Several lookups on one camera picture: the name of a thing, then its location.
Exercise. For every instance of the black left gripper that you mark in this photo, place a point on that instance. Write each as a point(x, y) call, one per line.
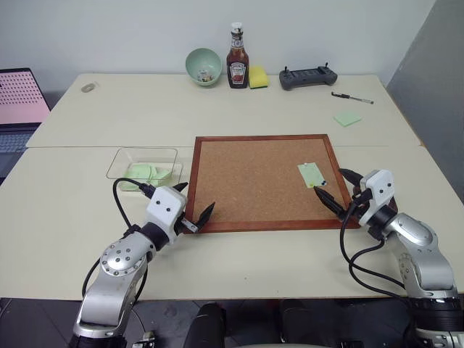
point(187, 225)

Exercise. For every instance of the gray remote controller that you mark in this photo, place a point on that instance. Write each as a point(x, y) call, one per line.
point(308, 77)

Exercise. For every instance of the black pen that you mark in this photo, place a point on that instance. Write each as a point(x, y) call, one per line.
point(349, 97)

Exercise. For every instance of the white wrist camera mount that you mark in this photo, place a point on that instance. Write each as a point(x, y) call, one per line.
point(380, 185)
point(165, 204)

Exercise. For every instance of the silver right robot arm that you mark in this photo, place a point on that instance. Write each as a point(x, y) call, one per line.
point(417, 235)

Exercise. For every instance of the ketchup bottle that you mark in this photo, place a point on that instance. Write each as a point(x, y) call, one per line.
point(238, 65)

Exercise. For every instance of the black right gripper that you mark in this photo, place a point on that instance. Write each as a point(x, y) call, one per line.
point(357, 216)

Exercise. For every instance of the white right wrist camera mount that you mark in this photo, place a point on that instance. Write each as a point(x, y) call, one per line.
point(380, 185)

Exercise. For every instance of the small gray oval object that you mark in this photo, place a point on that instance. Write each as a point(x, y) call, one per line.
point(87, 87)

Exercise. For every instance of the green note with handwriting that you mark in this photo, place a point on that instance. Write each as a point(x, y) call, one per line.
point(162, 175)

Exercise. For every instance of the green paper note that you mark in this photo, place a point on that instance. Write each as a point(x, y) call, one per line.
point(127, 185)
point(310, 175)
point(139, 170)

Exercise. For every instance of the yellow green sponge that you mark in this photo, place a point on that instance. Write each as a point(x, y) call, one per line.
point(258, 78)

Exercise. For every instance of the pale green bowl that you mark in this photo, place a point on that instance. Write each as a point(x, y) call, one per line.
point(203, 67)

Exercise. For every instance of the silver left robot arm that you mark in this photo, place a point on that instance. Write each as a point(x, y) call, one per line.
point(116, 261)

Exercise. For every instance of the green sticky note pad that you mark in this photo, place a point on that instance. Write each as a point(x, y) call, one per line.
point(348, 119)

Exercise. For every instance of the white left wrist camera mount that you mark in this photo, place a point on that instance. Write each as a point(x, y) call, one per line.
point(165, 204)

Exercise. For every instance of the clear plastic tray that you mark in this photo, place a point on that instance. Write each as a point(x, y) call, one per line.
point(145, 156)

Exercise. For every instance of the laptop with pink screen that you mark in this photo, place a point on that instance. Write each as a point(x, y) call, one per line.
point(18, 94)

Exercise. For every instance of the dark rounded shape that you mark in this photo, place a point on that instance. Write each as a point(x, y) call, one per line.
point(206, 326)

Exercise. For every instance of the wood framed cork board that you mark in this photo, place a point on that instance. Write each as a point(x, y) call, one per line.
point(253, 181)

